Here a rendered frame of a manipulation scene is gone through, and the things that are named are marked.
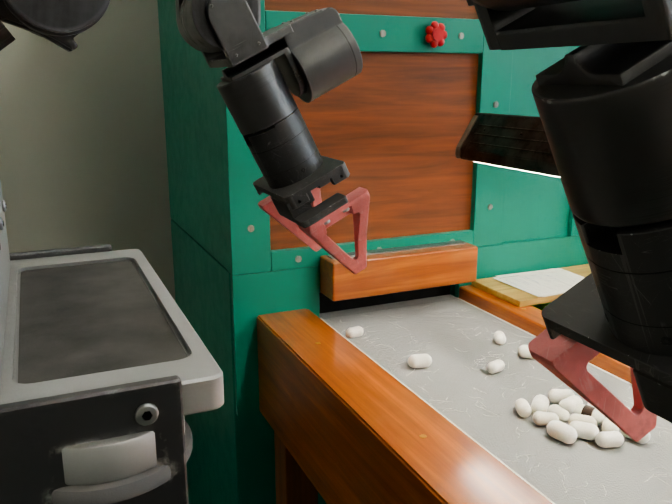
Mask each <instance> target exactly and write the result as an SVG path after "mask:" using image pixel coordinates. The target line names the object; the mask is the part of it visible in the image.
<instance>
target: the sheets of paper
mask: <svg viewBox="0 0 672 504"><path fill-rule="evenodd" d="M584 278H585V277H582V276H580V275H577V274H574V273H572V272H569V271H566V270H564V269H561V268H555V269H554V268H552V269H546V270H538V271H530V272H522V273H514V274H505V275H497V276H496V277H494V278H493V279H496V280H498V281H501V282H503V283H506V284H508V285H510V286H513V287H515V288H518V289H520V290H523V291H525V292H528V293H530V294H533V295H535V296H537V297H541V296H542V297H547V296H552V295H557V294H562V293H565V292H566V291H567V290H569V289H570V288H571V287H573V286H574V285H575V284H577V283H578V282H580V281H581V280H582V279H584Z"/></svg>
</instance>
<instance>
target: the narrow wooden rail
mask: <svg viewBox="0 0 672 504"><path fill-rule="evenodd" d="M459 298H460V299H462V300H464V301H466V302H468V303H470V304H472V305H474V306H476V307H478V308H480V309H482V310H484V311H486V312H488V313H490V314H492V315H494V316H496V317H498V318H500V319H502V320H504V321H506V322H508V323H510V324H512V325H514V326H516V327H518V328H520V329H522V330H524V331H526V332H528V333H530V334H532V335H534V336H536V337H537V336H538V335H539V334H541V333H542V332H543V331H544V330H545V329H546V326H545V323H544V320H543V318H542V315H541V312H542V310H540V309H538V308H536V307H533V306H525V307H518V306H516V305H514V304H511V303H509V302H507V301H505V300H503V299H500V298H498V297H496V296H494V295H492V294H490V293H487V292H485V291H483V290H481V289H479V288H476V287H474V286H472V285H467V286H461V287H459ZM589 363H591V364H593V365H595V366H597V367H599V368H601V369H603V370H605V371H607V372H609V373H611V374H613V375H615V376H617V377H619V378H621V379H623V380H625V381H627V382H629V383H631V384H632V380H631V373H630V368H629V366H627V365H625V364H623V363H621V362H619V361H617V360H615V359H613V358H611V357H608V356H606V355H604V354H602V353H599V354H598V355H597V356H595V357H594V358H593V359H592V360H590V361H589Z"/></svg>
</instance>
